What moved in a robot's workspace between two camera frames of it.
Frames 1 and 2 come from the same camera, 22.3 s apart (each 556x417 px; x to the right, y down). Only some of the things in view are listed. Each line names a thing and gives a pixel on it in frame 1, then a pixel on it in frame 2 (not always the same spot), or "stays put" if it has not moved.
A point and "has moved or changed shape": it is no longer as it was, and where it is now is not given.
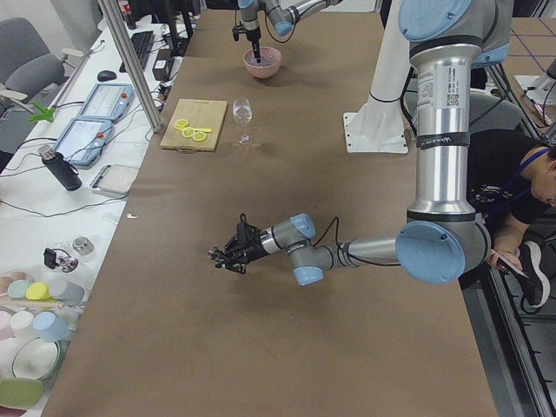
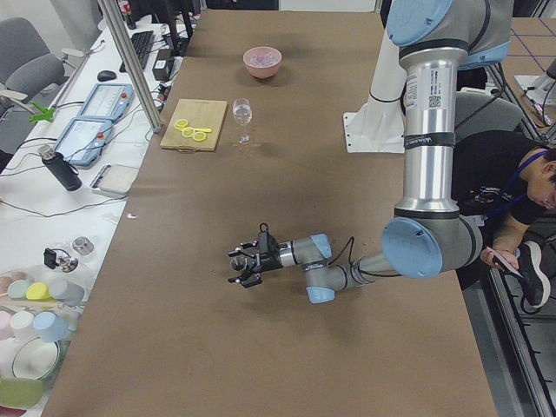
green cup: x=17 y=289 stays put
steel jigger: x=215 y=253 has moved or changed shape
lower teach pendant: x=84 y=140 stays put
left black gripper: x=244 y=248 → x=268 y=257
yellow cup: x=37 y=291 stays put
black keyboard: x=142 y=43 stays put
